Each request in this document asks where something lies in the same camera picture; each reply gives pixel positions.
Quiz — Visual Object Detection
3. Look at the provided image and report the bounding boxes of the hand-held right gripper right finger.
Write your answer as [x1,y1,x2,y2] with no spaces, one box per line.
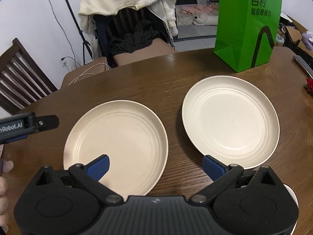
[189,155,279,206]

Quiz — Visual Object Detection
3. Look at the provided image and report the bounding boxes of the green paper bag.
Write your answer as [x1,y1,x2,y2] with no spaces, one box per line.
[213,0,283,73]

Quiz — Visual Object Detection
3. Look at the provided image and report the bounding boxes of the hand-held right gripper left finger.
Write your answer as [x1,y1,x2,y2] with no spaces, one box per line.
[34,155,124,206]

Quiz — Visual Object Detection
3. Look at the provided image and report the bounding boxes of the wall socket with plug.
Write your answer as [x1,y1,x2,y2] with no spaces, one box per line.
[60,56,84,69]

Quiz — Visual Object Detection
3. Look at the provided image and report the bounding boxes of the person's left hand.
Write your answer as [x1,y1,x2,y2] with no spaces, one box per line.
[0,160,14,228]

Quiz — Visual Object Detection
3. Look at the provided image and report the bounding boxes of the studio light on stand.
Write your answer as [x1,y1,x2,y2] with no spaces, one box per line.
[57,0,94,65]

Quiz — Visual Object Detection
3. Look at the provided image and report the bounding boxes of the dark wooden slatted chair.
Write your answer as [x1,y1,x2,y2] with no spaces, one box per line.
[0,38,109,115]

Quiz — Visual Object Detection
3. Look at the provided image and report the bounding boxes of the pink blanket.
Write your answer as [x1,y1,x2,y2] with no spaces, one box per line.
[176,4,219,26]

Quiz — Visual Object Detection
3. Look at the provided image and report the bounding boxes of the small white black-rimmed bowl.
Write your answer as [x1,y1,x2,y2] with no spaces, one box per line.
[284,184,299,228]

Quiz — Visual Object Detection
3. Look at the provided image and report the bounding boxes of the lavender cloth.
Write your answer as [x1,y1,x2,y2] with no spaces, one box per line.
[301,31,313,52]

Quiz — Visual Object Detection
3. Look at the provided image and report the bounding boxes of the white cable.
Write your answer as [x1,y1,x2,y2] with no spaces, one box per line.
[68,63,108,86]

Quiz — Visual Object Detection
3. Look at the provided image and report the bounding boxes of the dark flat phone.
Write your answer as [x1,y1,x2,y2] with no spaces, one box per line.
[293,54,313,79]

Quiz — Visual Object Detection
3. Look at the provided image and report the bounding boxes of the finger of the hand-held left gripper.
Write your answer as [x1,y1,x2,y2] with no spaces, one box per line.
[35,115,59,133]
[0,133,28,145]

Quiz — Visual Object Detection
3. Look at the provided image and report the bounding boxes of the white plush toy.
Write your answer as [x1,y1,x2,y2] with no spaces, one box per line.
[192,13,208,27]

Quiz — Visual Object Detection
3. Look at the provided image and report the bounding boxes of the navy garment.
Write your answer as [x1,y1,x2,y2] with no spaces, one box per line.
[94,15,115,66]

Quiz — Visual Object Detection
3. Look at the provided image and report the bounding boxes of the wooden chair with clothes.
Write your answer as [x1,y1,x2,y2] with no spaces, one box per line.
[94,5,178,66]

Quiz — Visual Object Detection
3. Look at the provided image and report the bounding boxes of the cream plate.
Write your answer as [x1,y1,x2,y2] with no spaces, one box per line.
[181,75,280,170]
[63,100,169,196]

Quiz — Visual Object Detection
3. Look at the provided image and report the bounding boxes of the black garment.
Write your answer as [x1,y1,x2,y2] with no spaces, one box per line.
[109,21,162,54]

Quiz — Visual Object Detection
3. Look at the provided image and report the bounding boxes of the cardboard box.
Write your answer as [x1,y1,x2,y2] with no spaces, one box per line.
[279,15,313,54]

